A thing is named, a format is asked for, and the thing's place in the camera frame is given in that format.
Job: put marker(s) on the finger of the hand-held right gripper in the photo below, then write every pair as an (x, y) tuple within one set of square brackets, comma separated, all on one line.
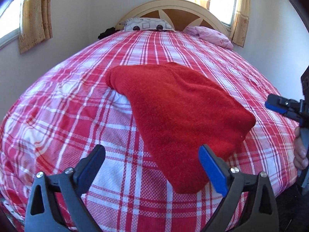
[(277, 99), (275, 108)]

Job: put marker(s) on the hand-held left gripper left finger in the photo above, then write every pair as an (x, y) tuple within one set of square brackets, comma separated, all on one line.
[(93, 166)]

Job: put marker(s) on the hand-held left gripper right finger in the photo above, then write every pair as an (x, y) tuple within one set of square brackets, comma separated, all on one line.
[(212, 168)]

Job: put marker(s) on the red embroidered sweater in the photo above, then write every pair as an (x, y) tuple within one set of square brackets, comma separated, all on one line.
[(181, 116)]

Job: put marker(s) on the person's right hand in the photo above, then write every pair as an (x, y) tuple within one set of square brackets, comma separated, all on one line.
[(300, 154)]

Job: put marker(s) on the red plaid bed sheet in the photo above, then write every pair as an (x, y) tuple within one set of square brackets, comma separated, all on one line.
[(72, 101)]

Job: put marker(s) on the pink pillow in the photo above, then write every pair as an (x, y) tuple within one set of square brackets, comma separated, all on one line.
[(212, 36)]

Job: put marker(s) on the floral quilt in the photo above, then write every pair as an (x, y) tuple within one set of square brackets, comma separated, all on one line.
[(9, 212)]

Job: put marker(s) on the small window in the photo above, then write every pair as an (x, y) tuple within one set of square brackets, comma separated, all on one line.
[(223, 2)]

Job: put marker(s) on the dark cloth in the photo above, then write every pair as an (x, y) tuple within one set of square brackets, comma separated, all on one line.
[(107, 33)]

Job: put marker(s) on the cream and wood headboard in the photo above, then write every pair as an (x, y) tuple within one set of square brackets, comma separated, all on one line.
[(173, 4)]

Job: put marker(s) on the grey patterned pillow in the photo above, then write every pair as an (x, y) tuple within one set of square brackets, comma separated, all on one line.
[(147, 24)]

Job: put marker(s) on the large sliding window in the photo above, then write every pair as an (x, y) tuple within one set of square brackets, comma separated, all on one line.
[(9, 17)]

